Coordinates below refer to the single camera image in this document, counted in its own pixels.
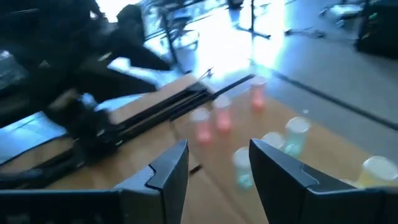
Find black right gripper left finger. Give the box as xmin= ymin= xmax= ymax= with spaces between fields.
xmin=114 ymin=139 xmax=190 ymax=224

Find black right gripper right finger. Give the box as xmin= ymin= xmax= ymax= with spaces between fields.
xmin=248 ymin=138 xmax=374 ymax=224

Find teal medicine bottle white cap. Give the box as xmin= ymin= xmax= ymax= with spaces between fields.
xmin=261 ymin=131 xmax=285 ymax=151
xmin=232 ymin=146 xmax=255 ymax=191
xmin=283 ymin=116 xmax=311 ymax=159

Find red medicine bottle white cap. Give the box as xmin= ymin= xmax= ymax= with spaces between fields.
xmin=190 ymin=108 xmax=214 ymax=146
xmin=250 ymin=76 xmax=267 ymax=112
xmin=213 ymin=95 xmax=233 ymax=134

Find wooden shelf black metal legs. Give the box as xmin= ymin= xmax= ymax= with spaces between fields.
xmin=169 ymin=73 xmax=374 ymax=224

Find black tripod stand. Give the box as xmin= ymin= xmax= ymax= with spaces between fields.
xmin=234 ymin=0 xmax=272 ymax=40

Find black equipment case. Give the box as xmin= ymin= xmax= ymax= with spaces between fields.
xmin=354 ymin=0 xmax=398 ymax=60

